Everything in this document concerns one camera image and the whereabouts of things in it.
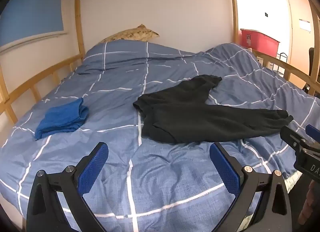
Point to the wooden bunk bed frame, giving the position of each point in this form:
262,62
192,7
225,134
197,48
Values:
78,22

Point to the person's right forearm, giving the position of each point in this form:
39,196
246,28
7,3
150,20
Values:
312,197

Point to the black pants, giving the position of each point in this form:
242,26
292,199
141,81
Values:
190,119

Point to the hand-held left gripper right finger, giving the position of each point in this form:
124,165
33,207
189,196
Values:
225,169

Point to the blue checked duvet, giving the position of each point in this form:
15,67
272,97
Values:
112,82

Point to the red storage bin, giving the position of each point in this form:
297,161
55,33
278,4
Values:
262,42

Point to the beige patterned pillow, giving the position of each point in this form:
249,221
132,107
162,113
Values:
135,34

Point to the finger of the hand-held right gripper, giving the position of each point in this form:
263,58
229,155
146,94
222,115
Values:
313,133
291,137

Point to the paper sheet on door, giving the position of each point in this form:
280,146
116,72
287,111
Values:
305,25

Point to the blue window blind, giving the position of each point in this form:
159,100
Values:
32,14

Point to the folded blue cloth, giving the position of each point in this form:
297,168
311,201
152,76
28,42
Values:
60,119

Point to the beige door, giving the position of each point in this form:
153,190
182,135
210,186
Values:
297,47

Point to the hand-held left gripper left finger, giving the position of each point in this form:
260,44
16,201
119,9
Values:
93,169

